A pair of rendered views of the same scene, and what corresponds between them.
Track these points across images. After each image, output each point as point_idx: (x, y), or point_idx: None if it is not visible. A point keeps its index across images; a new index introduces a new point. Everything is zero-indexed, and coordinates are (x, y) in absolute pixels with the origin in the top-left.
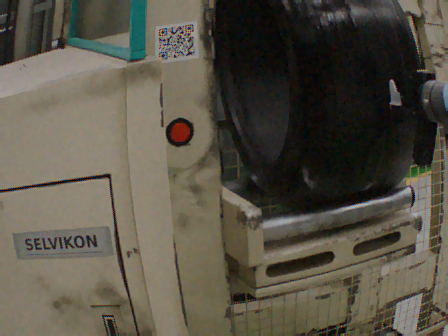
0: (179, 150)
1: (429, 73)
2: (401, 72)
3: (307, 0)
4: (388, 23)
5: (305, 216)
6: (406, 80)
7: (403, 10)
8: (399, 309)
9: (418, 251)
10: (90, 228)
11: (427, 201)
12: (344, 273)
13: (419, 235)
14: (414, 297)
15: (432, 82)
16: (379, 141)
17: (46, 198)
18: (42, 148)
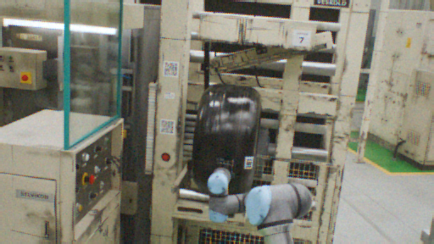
0: (164, 162)
1: (224, 163)
2: (216, 159)
3: (202, 121)
4: (236, 135)
5: (195, 194)
6: (216, 163)
7: (323, 113)
8: (341, 241)
9: (377, 213)
10: (47, 193)
11: (407, 188)
12: (207, 220)
13: (386, 204)
14: (353, 238)
15: (218, 169)
16: None
17: (32, 181)
18: (32, 166)
